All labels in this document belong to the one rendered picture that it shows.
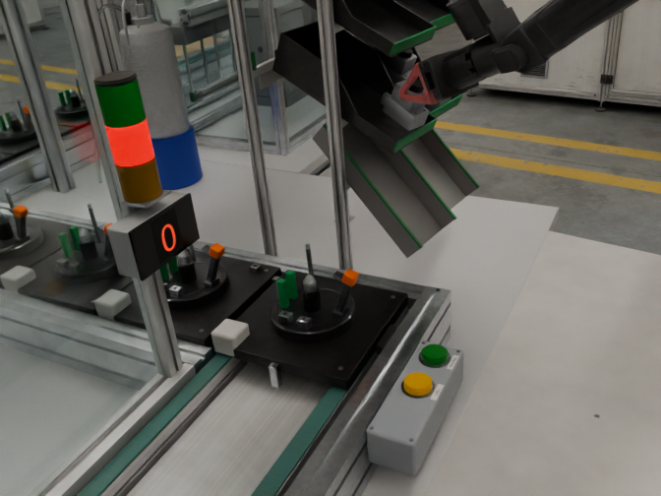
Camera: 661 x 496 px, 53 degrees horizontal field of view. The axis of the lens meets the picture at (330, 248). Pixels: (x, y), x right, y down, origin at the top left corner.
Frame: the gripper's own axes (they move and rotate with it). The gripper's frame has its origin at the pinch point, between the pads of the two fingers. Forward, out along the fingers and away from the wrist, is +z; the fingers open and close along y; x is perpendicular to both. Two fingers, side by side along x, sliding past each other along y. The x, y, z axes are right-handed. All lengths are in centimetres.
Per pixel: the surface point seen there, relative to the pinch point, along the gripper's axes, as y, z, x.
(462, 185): -23.2, 15.1, 20.5
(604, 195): -246, 104, 75
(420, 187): -8.1, 12.9, 16.7
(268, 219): 12.7, 34.3, 11.9
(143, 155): 48.7, 2.9, -3.1
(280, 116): -40, 84, -12
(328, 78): 9.5, 7.9, -7.0
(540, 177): -249, 139, 57
